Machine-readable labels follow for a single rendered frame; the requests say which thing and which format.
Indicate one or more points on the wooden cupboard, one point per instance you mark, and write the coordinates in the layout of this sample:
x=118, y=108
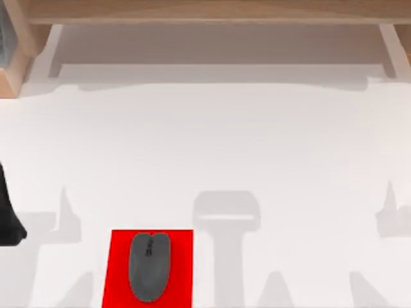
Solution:
x=13, y=48

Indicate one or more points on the red mouse pad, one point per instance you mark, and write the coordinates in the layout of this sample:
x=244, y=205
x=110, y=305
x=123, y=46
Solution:
x=181, y=269

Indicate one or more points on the grey computer mouse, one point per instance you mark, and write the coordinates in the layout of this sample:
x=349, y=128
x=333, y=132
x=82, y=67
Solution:
x=149, y=269

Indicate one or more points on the pale wooden shelf unit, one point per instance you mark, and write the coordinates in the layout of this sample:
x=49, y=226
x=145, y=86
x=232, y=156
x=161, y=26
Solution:
x=205, y=13

